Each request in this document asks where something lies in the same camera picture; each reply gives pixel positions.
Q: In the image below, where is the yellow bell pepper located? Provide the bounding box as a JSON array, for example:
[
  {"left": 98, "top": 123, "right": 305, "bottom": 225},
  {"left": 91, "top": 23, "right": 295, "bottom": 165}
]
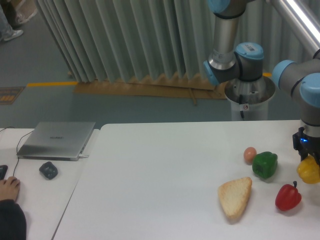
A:
[{"left": 296, "top": 155, "right": 320, "bottom": 184}]

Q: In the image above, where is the green bell pepper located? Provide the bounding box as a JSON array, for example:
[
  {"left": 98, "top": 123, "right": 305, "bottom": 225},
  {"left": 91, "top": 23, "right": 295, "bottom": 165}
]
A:
[{"left": 252, "top": 151, "right": 278, "bottom": 179}]

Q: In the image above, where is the black computer mouse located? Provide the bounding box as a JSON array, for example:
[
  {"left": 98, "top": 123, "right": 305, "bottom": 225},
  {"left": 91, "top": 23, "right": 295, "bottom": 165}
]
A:
[{"left": 14, "top": 179, "right": 21, "bottom": 199}]

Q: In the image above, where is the white sneaker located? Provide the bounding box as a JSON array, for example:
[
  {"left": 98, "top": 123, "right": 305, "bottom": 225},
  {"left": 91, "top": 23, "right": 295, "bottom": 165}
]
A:
[{"left": 3, "top": 29, "right": 24, "bottom": 42}]

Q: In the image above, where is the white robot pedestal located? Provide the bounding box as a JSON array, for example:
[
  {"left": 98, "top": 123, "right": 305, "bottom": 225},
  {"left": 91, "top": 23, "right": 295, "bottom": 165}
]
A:
[{"left": 224, "top": 76, "right": 276, "bottom": 121}]

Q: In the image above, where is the black mouse cable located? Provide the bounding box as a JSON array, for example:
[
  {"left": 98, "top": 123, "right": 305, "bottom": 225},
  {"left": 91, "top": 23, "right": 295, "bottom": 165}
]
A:
[{"left": 13, "top": 129, "right": 34, "bottom": 178}]

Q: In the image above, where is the dark sleeved forearm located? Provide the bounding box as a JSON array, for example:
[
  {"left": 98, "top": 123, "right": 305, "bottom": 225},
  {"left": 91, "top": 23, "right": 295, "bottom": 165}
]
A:
[{"left": 0, "top": 199, "right": 27, "bottom": 240}]

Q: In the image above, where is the brown cardboard sheet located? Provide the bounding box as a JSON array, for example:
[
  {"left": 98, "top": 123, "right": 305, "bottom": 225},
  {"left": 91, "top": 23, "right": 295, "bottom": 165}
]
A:
[{"left": 73, "top": 73, "right": 226, "bottom": 105}]

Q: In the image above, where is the brown egg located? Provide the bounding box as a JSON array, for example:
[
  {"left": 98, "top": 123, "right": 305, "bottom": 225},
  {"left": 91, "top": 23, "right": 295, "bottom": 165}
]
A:
[{"left": 243, "top": 147, "right": 257, "bottom": 165}]

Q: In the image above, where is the black small controller device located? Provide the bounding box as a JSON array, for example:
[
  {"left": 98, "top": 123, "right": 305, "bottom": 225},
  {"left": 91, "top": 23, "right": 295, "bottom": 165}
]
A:
[{"left": 39, "top": 161, "right": 59, "bottom": 180}]

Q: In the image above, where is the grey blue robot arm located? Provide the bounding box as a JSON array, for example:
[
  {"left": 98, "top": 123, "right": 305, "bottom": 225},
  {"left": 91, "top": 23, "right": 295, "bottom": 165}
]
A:
[{"left": 203, "top": 0, "right": 320, "bottom": 164}]

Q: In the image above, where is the toasted bread slice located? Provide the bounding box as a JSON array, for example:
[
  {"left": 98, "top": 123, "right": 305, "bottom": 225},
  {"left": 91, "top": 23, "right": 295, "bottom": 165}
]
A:
[{"left": 217, "top": 177, "right": 252, "bottom": 220}]

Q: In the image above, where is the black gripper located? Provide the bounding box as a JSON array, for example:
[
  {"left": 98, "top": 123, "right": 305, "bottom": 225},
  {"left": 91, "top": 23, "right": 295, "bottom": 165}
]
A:
[{"left": 292, "top": 126, "right": 320, "bottom": 165}]

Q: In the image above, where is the silver closed laptop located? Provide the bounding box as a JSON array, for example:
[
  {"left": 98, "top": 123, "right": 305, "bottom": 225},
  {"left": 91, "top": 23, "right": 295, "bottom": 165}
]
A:
[{"left": 17, "top": 121, "right": 96, "bottom": 161}]

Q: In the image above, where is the black keyboard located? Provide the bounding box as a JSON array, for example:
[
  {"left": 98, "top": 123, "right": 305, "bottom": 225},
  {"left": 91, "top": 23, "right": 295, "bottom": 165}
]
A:
[{"left": 0, "top": 165, "right": 8, "bottom": 180}]

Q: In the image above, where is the grey pleated curtain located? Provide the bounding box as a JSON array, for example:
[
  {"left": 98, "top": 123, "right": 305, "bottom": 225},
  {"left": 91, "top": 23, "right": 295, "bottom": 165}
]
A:
[{"left": 33, "top": 0, "right": 320, "bottom": 85}]

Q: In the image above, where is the person's bare hand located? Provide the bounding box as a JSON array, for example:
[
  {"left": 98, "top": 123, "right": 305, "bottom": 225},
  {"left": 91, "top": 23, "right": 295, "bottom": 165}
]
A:
[{"left": 0, "top": 176, "right": 17, "bottom": 202}]

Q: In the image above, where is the black laptop cable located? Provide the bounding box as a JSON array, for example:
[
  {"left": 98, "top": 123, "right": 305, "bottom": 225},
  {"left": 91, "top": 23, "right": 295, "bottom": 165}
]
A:
[{"left": 0, "top": 126, "right": 36, "bottom": 137}]

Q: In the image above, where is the red bell pepper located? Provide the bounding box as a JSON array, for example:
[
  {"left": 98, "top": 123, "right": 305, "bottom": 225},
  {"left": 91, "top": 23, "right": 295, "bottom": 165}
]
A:
[{"left": 275, "top": 181, "right": 302, "bottom": 212}]

